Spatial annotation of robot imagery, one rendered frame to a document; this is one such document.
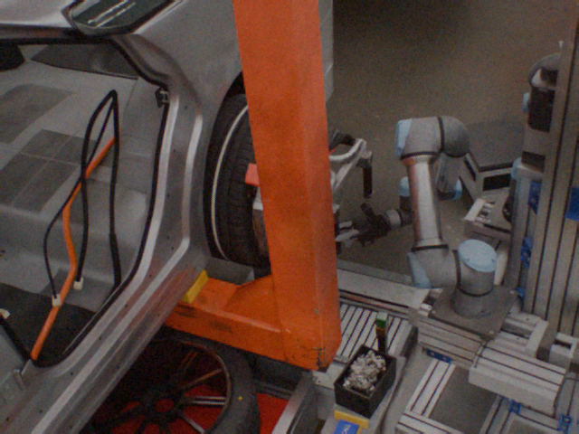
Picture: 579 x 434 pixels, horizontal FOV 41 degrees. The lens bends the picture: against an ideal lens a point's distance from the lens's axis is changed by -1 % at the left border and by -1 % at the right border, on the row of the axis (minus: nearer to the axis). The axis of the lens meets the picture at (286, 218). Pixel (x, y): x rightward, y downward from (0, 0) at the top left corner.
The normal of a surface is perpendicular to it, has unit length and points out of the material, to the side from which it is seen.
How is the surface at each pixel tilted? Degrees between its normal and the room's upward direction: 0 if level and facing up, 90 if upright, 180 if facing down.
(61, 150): 6
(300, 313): 90
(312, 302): 90
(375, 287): 0
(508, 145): 0
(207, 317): 90
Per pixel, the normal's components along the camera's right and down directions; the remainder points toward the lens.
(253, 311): -0.41, 0.62
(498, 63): -0.09, -0.76
